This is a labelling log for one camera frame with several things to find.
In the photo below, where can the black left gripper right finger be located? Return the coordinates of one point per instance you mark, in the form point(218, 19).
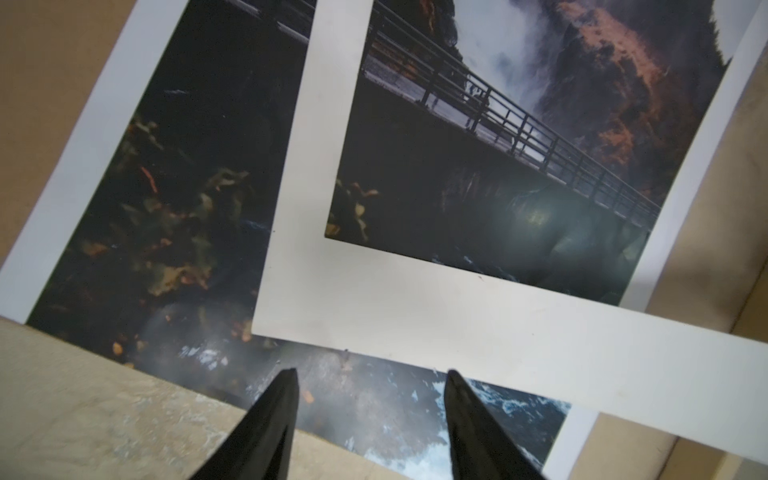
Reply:
point(479, 447)

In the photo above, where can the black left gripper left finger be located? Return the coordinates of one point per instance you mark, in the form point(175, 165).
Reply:
point(259, 447)

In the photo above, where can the colour landscape photo underneath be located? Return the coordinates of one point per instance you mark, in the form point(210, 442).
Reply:
point(180, 210)

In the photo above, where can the black white landscape photo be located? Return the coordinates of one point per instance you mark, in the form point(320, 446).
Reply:
point(707, 386)

